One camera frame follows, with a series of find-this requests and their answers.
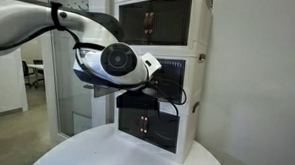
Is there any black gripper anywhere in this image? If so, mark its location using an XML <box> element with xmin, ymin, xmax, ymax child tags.
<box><xmin>115</xmin><ymin>90</ymin><xmax>162</xmax><ymax>111</ymax></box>

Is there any dark ribbed translucent cabinet door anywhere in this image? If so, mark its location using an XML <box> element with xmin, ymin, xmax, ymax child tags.
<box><xmin>141</xmin><ymin>111</ymin><xmax>181</xmax><ymax>155</ymax></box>
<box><xmin>150</xmin><ymin>58</ymin><xmax>187</xmax><ymax>105</ymax></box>
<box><xmin>117</xmin><ymin>0</ymin><xmax>153</xmax><ymax>47</ymax></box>
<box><xmin>92</xmin><ymin>84</ymin><xmax>122</xmax><ymax>99</ymax></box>
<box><xmin>116</xmin><ymin>107</ymin><xmax>146</xmax><ymax>137</ymax></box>
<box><xmin>148</xmin><ymin>0</ymin><xmax>193</xmax><ymax>47</ymax></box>

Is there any white stacked storage cabinet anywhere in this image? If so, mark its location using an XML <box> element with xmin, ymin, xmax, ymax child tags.
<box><xmin>106</xmin><ymin>0</ymin><xmax>214</xmax><ymax>165</ymax></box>

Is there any glass partition panel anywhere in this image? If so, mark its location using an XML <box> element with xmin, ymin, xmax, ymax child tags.
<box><xmin>40</xmin><ymin>0</ymin><xmax>120</xmax><ymax>140</ymax></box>

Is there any black office chair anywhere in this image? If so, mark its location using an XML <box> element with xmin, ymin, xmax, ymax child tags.
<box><xmin>20</xmin><ymin>60</ymin><xmax>36</xmax><ymax>89</ymax></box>

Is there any brown leather door handle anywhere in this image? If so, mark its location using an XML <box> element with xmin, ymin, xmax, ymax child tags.
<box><xmin>143</xmin><ymin>11</ymin><xmax>151</xmax><ymax>36</ymax></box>
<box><xmin>148</xmin><ymin>12</ymin><xmax>156</xmax><ymax>36</ymax></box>
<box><xmin>142</xmin><ymin>115</ymin><xmax>149</xmax><ymax>134</ymax></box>
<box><xmin>138</xmin><ymin>115</ymin><xmax>145</xmax><ymax>133</ymax></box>

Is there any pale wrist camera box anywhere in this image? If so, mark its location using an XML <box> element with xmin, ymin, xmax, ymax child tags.
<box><xmin>140</xmin><ymin>51</ymin><xmax>163</xmax><ymax>76</ymax></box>

